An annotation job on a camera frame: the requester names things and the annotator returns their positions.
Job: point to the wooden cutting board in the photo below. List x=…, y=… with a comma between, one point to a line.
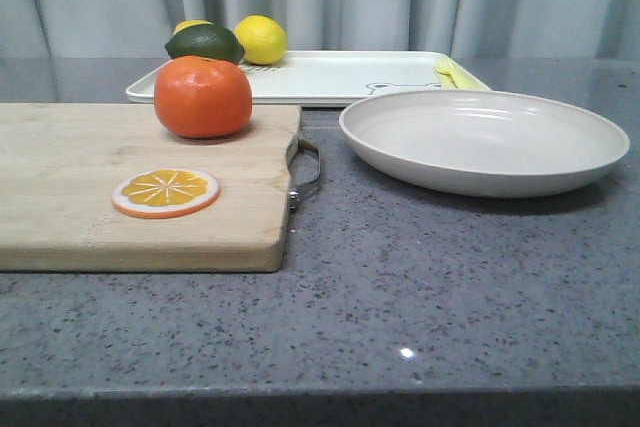
x=61, y=162

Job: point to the yellow lemon left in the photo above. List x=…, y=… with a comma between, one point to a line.
x=189, y=23

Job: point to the orange slice toy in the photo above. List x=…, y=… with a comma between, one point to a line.
x=165, y=193

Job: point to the yellow plastic utensil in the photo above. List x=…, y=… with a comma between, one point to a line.
x=472, y=81

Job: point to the orange mandarin fruit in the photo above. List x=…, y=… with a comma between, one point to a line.
x=197, y=97

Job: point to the white bear-print tray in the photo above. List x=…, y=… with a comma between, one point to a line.
x=335, y=79

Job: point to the metal cutting board handle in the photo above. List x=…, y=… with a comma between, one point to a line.
x=306, y=173

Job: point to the white round plate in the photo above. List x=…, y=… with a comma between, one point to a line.
x=483, y=143

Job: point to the yellow plastic fork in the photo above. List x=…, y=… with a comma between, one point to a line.
x=442, y=70

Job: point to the yellow lemon right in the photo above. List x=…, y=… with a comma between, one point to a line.
x=263, y=39

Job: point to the yellow lemon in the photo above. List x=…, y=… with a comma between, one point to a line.
x=263, y=39
x=189, y=23

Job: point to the green lime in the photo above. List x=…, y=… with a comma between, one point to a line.
x=206, y=40

